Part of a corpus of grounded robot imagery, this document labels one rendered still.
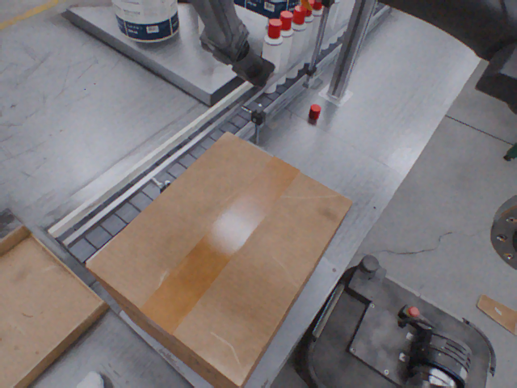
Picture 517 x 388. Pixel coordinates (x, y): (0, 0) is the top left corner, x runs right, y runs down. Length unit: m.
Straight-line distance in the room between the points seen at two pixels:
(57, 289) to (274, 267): 0.50
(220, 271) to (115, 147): 0.62
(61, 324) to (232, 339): 0.44
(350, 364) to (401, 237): 0.82
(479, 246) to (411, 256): 0.40
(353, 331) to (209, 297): 1.02
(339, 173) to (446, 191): 1.39
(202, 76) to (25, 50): 0.60
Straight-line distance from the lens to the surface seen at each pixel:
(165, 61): 1.17
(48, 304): 0.81
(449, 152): 2.52
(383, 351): 1.41
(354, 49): 1.07
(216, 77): 1.10
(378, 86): 1.28
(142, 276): 0.46
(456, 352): 1.35
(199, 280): 0.45
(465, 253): 2.09
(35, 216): 0.93
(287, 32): 1.00
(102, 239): 0.78
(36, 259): 0.87
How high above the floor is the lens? 1.54
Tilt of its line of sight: 55 degrees down
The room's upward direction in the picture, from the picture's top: 8 degrees clockwise
